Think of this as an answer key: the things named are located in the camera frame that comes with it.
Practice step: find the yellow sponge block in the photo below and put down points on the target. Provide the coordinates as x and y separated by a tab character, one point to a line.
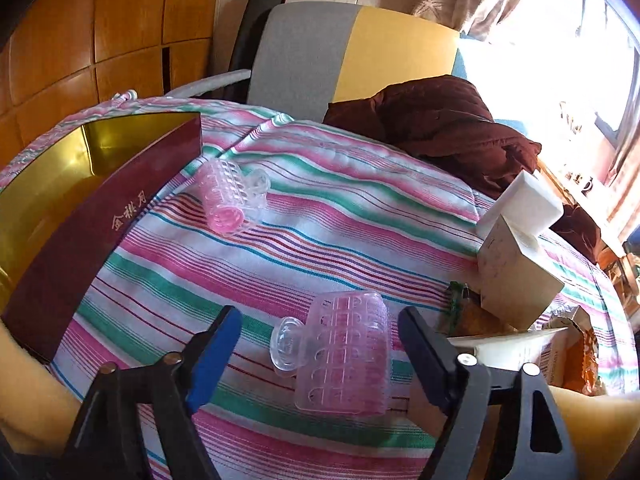
595	424

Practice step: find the orange snack bag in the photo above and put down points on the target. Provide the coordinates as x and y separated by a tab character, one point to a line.
581	367

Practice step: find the maroon cloth pile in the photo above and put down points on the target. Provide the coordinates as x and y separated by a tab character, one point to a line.
444	121

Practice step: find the white foam block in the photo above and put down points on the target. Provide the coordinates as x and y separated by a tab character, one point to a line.
527	203

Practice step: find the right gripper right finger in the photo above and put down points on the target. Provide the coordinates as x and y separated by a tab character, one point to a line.
463	389

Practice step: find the white small carton box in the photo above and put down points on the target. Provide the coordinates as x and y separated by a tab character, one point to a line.
517	282

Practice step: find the wooden wardrobe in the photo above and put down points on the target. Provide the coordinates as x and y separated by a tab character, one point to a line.
67	55

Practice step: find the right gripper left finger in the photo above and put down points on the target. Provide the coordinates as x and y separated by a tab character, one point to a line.
106	440

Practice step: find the pink hair roller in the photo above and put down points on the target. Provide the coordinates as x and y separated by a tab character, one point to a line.
339	357
232	201

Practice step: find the black rolled mat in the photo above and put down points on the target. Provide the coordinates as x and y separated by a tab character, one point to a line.
247	40

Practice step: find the striped tablecloth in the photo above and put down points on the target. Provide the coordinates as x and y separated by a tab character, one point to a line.
343	213

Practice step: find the green cracker pack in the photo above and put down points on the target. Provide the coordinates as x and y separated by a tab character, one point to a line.
459	295

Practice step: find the grey yellow chair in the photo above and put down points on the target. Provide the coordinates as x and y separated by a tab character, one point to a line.
314	53

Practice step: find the beige barcode carton box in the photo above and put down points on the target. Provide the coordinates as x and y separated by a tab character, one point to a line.
545	348

